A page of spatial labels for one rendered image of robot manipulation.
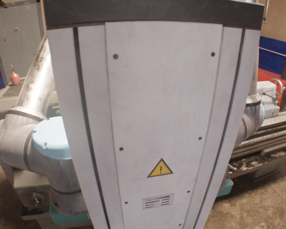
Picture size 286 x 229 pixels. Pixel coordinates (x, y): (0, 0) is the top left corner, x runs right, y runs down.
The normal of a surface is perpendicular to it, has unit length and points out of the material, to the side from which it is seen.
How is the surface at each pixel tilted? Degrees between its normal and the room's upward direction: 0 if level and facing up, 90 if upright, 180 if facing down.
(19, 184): 32
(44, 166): 83
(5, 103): 45
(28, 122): 62
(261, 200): 0
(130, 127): 90
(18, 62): 90
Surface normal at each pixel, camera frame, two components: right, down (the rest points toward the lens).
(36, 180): 0.14, -0.49
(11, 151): -0.17, 0.09
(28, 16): 0.25, 0.47
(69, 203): 0.07, 0.16
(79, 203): 0.44, 0.11
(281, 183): 0.00, -0.87
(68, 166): 0.50, 0.43
